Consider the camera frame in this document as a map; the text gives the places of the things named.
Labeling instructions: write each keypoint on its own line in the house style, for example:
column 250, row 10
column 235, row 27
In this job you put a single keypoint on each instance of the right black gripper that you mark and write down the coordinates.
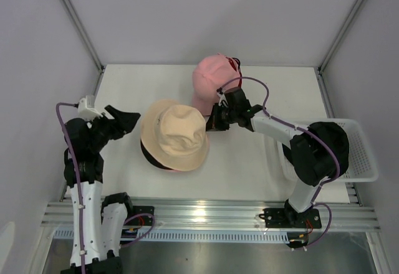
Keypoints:
column 214, row 123

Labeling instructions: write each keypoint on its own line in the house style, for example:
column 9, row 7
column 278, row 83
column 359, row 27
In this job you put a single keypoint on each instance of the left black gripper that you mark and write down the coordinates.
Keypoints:
column 123, row 123

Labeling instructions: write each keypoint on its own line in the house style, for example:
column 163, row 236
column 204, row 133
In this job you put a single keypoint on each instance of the black hat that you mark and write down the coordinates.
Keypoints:
column 152, row 160

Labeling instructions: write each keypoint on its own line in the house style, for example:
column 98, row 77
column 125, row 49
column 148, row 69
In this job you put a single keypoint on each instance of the light pink hat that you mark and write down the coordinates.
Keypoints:
column 209, row 75

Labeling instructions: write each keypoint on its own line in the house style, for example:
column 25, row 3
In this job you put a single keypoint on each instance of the beige bucket hat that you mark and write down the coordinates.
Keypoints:
column 175, row 135

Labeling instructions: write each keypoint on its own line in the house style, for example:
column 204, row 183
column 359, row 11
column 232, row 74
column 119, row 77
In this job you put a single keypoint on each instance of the red baseball cap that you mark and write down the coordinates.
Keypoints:
column 236, row 69

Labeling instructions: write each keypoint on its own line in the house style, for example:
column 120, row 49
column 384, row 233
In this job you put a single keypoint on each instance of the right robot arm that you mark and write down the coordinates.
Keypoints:
column 257, row 119

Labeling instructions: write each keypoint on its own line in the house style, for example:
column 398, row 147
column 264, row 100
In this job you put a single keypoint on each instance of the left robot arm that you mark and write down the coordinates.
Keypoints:
column 97, row 224

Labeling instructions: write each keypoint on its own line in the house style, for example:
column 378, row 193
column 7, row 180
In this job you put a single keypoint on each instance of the black cap in basket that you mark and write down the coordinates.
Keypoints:
column 339, row 143

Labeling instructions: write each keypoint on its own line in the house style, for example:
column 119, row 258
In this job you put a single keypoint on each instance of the white plastic basket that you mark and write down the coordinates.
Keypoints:
column 363, row 166

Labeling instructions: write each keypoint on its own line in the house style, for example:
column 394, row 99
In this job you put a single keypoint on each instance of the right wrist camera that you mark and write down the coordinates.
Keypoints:
column 222, row 98

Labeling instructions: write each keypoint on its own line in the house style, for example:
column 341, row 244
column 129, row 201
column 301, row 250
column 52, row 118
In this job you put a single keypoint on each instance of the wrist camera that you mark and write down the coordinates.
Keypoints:
column 222, row 98
column 86, row 109

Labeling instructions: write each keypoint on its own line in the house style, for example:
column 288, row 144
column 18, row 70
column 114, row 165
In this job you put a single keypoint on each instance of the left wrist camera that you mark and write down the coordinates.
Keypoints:
column 86, row 109

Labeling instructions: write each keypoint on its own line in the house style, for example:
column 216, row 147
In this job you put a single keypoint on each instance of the aluminium mounting rail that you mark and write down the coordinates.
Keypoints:
column 187, row 214

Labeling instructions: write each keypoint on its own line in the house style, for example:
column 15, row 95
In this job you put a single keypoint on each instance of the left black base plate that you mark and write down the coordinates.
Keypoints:
column 141, row 216

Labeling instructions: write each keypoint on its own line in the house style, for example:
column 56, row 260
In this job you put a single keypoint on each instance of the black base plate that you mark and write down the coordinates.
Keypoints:
column 141, row 216
column 281, row 218

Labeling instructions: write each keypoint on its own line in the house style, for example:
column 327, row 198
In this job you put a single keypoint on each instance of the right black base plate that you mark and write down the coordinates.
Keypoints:
column 281, row 218

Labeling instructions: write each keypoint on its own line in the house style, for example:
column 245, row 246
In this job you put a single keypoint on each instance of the white slotted cable duct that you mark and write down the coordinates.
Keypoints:
column 216, row 236

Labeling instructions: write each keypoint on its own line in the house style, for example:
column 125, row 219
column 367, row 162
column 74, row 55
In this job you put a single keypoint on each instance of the left frame post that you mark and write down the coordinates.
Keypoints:
column 82, row 33

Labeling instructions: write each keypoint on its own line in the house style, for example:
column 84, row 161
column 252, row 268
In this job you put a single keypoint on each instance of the frame post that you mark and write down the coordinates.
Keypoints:
column 82, row 33
column 343, row 30

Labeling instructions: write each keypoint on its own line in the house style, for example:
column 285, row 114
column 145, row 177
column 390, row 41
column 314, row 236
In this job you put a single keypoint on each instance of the right frame post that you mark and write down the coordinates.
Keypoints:
column 343, row 30

